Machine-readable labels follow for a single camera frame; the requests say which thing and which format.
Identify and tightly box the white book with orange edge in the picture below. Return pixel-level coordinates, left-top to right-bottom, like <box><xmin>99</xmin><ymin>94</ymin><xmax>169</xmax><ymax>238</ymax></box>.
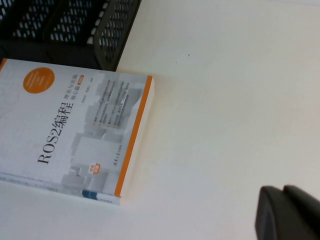
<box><xmin>0</xmin><ymin>57</ymin><xmax>154</xmax><ymax>207</ymax></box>

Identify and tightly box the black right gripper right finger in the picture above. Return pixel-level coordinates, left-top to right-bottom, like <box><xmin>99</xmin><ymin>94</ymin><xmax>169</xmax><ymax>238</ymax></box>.
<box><xmin>283</xmin><ymin>184</ymin><xmax>320</xmax><ymax>226</ymax></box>

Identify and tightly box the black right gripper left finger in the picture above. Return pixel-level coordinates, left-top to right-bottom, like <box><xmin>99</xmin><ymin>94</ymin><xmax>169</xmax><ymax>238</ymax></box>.
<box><xmin>254</xmin><ymin>185</ymin><xmax>320</xmax><ymax>240</ymax></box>

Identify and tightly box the black plastic book stand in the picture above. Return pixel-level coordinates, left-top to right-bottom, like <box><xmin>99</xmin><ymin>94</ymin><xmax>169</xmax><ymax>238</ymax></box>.
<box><xmin>0</xmin><ymin>0</ymin><xmax>142</xmax><ymax>72</ymax></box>

